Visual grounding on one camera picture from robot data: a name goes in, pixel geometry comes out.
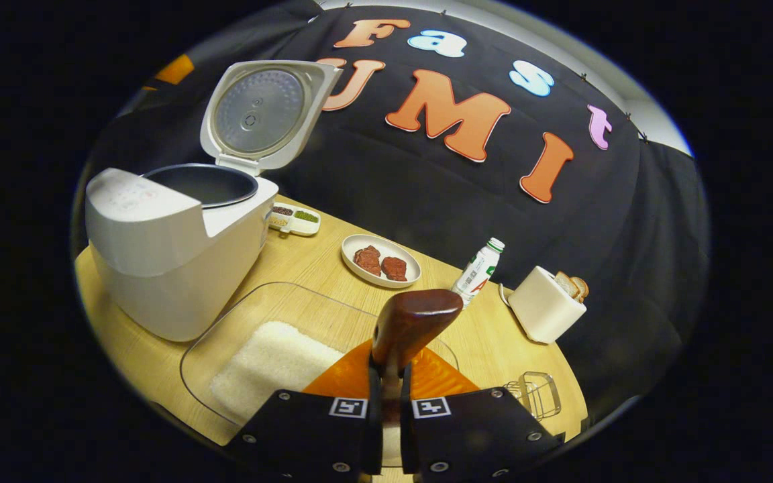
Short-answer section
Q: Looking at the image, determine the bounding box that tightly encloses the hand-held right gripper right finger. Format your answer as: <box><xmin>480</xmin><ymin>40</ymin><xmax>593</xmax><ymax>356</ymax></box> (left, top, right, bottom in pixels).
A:
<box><xmin>400</xmin><ymin>345</ymin><xmax>565</xmax><ymax>480</ymax></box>

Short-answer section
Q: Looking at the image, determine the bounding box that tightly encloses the white toaster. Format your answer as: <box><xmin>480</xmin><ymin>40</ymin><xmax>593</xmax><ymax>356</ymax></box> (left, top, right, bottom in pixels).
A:
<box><xmin>507</xmin><ymin>266</ymin><xmax>588</xmax><ymax>345</ymax></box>

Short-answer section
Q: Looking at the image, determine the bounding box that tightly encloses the clear plastic container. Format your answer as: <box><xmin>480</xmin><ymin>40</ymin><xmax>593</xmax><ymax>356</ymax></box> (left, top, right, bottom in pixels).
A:
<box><xmin>180</xmin><ymin>282</ymin><xmax>460</xmax><ymax>470</ymax></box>

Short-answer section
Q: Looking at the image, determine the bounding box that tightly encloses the white divided bean dish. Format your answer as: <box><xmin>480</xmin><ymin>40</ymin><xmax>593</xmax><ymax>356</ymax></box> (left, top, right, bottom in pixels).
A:
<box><xmin>268</xmin><ymin>202</ymin><xmax>321</xmax><ymax>237</ymax></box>

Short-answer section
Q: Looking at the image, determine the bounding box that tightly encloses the pile of white rice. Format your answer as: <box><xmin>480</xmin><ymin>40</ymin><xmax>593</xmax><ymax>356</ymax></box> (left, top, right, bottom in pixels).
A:
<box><xmin>211</xmin><ymin>321</ymin><xmax>347</xmax><ymax>423</ymax></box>

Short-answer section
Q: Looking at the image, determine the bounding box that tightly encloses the white rice cooker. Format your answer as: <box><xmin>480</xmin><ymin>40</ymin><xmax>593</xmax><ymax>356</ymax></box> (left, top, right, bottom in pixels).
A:
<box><xmin>85</xmin><ymin>59</ymin><xmax>344</xmax><ymax>343</ymax></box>

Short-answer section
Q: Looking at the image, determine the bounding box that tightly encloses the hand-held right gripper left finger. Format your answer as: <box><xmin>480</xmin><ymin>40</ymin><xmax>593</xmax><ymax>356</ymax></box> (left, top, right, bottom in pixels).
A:
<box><xmin>225</xmin><ymin>339</ymin><xmax>384</xmax><ymax>477</ymax></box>

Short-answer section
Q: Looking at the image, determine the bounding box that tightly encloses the brown wooden spoon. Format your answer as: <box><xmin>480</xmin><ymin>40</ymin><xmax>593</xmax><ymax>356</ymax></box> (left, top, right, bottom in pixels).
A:
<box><xmin>370</xmin><ymin>288</ymin><xmax>464</xmax><ymax>423</ymax></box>

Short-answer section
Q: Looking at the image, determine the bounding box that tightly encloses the wire chopstick holder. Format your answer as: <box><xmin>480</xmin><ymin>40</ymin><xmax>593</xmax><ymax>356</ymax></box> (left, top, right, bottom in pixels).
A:
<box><xmin>504</xmin><ymin>371</ymin><xmax>562</xmax><ymax>421</ymax></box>

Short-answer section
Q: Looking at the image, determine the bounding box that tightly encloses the white drink bottle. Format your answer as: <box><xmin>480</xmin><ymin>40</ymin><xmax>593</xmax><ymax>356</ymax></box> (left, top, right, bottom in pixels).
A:
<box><xmin>452</xmin><ymin>237</ymin><xmax>505</xmax><ymax>308</ymax></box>

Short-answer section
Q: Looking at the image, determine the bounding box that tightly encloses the white oval plate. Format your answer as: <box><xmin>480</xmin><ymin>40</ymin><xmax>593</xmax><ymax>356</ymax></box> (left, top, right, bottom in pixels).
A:
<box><xmin>341</xmin><ymin>233</ymin><xmax>422</xmax><ymax>289</ymax></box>

